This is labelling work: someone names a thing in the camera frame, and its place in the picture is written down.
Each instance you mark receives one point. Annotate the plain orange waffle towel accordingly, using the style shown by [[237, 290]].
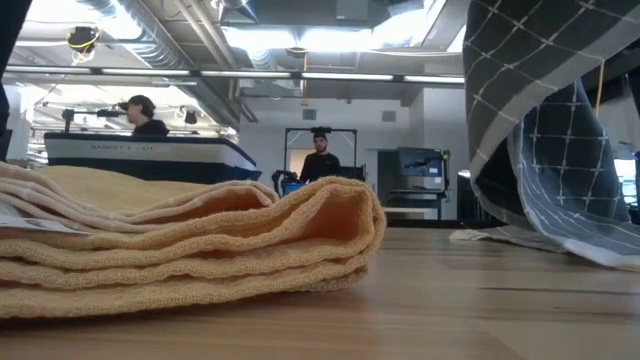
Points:
[[200, 270]]

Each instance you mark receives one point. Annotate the grey checked towel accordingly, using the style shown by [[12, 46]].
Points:
[[540, 75]]

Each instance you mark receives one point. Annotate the orange towel with white grid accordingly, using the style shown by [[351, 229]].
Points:
[[75, 205]]

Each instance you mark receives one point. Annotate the white paper tag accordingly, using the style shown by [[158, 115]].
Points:
[[40, 222]]

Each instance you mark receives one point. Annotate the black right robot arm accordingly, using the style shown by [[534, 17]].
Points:
[[620, 75]]

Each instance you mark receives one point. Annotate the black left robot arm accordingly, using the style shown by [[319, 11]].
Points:
[[10, 50]]

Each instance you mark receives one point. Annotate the person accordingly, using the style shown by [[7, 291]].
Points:
[[145, 120], [320, 162]]

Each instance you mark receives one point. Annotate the blue plastic bin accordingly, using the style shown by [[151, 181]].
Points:
[[293, 188]]

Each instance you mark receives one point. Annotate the black equipment cabinet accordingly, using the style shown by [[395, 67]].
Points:
[[415, 165]]

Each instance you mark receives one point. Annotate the long ceiling light bar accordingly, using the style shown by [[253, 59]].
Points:
[[345, 76]]

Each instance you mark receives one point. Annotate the black cylinder bin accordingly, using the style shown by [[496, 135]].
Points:
[[466, 197]]

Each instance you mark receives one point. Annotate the navy fabric bin white stripes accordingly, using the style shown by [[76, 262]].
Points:
[[150, 157]]

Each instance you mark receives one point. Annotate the white blue striped bin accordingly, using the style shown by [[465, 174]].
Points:
[[627, 185]]

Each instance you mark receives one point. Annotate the black rectangular frame stand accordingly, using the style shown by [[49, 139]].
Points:
[[340, 131]]

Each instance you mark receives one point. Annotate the grey wall vent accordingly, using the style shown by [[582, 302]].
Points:
[[309, 114], [389, 116]]

